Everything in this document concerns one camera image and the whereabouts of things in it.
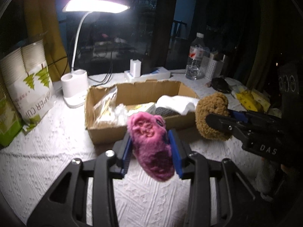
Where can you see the clear plastic bag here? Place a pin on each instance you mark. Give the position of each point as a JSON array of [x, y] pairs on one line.
[[104, 110]]

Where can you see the pink plush toy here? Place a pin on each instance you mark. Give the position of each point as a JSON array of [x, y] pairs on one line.
[[151, 145]]

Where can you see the white embossed table cloth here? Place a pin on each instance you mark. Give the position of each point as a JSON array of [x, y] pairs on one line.
[[31, 163]]

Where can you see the yellow curtain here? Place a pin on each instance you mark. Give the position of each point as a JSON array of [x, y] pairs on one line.
[[41, 18]]

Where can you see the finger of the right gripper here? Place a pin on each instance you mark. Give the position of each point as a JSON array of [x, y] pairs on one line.
[[223, 124], [238, 116]]

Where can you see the clear water bottle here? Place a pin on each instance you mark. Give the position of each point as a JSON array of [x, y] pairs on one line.
[[195, 56]]

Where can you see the green paper package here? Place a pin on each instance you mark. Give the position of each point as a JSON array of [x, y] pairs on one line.
[[11, 121]]

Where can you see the paper cup pack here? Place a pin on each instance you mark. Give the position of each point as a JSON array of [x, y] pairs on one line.
[[28, 82]]

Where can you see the cardboard box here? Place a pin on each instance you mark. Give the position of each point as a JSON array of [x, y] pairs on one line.
[[138, 96]]

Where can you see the white perforated basket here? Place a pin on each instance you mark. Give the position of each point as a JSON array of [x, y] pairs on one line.
[[214, 67]]

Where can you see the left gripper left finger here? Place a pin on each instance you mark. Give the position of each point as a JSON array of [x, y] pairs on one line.
[[123, 151]]

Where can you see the white power adapter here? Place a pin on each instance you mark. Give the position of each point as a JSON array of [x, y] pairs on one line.
[[135, 68]]

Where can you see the white textured towel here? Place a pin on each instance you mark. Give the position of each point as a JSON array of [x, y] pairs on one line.
[[179, 104]]

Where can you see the yellow tissue pack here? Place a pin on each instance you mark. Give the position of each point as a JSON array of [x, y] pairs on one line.
[[253, 100]]

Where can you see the black round object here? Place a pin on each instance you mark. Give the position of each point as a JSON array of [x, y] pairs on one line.
[[220, 85]]

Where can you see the brown fuzzy plush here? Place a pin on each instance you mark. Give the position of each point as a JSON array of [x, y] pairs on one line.
[[206, 110]]

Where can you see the cartoon printed tissue pack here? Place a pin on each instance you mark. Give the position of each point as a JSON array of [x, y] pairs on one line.
[[122, 111]]

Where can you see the white power strip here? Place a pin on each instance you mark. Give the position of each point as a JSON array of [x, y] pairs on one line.
[[160, 73]]

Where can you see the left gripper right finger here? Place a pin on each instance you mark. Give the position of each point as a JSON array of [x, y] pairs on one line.
[[181, 160]]

